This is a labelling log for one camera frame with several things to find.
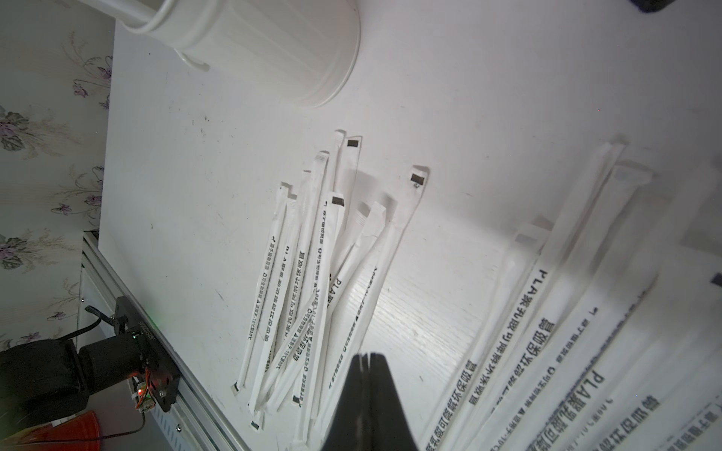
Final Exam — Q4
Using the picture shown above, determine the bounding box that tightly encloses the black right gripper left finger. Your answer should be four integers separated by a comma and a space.
322, 354, 370, 451

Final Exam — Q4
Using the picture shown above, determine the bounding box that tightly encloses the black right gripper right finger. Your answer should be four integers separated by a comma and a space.
370, 353, 417, 451

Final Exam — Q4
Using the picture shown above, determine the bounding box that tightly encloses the twelfth straw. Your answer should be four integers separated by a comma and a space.
290, 191, 348, 446

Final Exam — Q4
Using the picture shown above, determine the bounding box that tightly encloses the eleventh straw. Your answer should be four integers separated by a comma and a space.
314, 165, 430, 438

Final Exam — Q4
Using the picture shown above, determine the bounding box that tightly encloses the thirteenth straw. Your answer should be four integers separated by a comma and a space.
578, 311, 721, 450

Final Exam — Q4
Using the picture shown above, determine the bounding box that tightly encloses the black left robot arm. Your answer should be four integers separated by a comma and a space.
1, 334, 144, 439

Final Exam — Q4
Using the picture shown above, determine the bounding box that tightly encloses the red object under table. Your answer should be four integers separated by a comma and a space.
11, 411, 102, 451

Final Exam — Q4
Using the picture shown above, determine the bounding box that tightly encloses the white straw cup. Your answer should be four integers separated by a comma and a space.
78, 0, 362, 108

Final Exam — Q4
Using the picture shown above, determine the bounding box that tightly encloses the black stapler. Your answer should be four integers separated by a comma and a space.
630, 0, 675, 13

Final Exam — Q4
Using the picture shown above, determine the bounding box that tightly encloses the aluminium mounting rail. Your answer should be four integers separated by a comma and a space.
76, 231, 248, 450

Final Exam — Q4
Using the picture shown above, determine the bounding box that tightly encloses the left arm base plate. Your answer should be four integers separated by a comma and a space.
115, 296, 182, 413

